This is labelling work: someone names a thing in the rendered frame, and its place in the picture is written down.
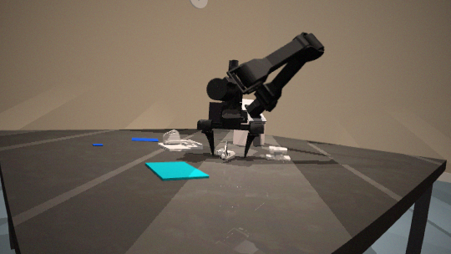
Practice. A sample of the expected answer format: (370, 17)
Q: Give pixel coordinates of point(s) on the teal flat plate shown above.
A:
(175, 171)

